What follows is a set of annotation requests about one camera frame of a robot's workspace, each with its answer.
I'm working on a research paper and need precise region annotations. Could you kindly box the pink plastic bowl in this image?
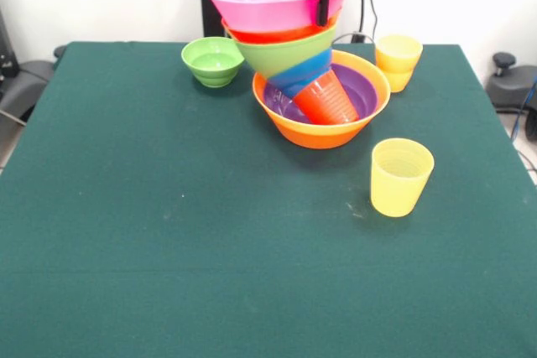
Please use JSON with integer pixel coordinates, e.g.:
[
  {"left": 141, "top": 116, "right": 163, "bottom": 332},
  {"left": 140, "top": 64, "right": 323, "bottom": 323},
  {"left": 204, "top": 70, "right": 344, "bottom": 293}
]
[{"left": 205, "top": 0, "right": 349, "bottom": 34}]

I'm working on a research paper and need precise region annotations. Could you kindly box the red plastic cup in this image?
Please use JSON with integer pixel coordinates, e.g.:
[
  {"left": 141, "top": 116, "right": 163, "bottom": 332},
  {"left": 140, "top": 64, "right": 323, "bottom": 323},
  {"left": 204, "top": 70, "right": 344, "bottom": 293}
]
[{"left": 292, "top": 70, "right": 360, "bottom": 126}]

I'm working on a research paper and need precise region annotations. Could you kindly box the orange-yellow plastic cup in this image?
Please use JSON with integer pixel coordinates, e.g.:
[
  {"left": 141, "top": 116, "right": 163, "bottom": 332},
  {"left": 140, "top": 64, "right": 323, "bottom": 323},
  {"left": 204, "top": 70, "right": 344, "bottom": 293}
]
[{"left": 374, "top": 34, "right": 424, "bottom": 94}]

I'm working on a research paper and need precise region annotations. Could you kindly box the black chair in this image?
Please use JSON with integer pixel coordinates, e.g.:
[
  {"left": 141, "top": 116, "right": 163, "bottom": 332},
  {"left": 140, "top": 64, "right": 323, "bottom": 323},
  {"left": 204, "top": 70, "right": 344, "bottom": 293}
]
[{"left": 0, "top": 8, "right": 58, "bottom": 118}]

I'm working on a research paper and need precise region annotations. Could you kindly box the small green plastic bowl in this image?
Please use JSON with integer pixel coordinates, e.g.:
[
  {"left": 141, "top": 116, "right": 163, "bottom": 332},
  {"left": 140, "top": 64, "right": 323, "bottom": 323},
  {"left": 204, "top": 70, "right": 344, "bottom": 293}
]
[{"left": 180, "top": 36, "right": 247, "bottom": 89}]

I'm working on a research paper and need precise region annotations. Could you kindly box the pale yellow plastic cup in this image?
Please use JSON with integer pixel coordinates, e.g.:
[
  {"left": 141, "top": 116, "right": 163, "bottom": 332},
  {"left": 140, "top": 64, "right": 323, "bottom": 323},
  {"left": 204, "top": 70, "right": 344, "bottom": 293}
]
[{"left": 370, "top": 137, "right": 435, "bottom": 218}]

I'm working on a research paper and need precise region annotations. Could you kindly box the purple plastic bowl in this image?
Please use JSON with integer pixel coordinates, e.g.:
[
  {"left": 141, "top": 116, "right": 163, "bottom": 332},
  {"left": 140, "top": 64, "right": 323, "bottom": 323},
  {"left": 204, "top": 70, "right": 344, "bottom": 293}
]
[{"left": 263, "top": 63, "right": 378, "bottom": 126}]

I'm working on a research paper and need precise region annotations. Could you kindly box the large green plastic bowl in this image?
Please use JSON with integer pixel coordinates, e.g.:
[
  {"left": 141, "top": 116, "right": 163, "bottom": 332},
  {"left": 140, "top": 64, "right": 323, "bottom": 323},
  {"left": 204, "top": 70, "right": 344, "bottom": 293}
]
[{"left": 232, "top": 23, "right": 339, "bottom": 80}]

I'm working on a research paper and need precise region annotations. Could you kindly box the red plastic bowl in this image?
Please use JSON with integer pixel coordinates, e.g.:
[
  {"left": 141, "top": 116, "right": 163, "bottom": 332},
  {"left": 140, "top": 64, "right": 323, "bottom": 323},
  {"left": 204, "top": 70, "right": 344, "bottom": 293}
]
[{"left": 221, "top": 12, "right": 341, "bottom": 46}]

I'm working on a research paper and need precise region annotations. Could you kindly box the dark green tablecloth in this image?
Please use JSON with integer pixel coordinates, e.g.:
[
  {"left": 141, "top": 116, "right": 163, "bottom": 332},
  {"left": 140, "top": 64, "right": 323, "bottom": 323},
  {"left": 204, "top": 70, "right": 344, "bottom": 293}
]
[{"left": 0, "top": 41, "right": 537, "bottom": 358}]

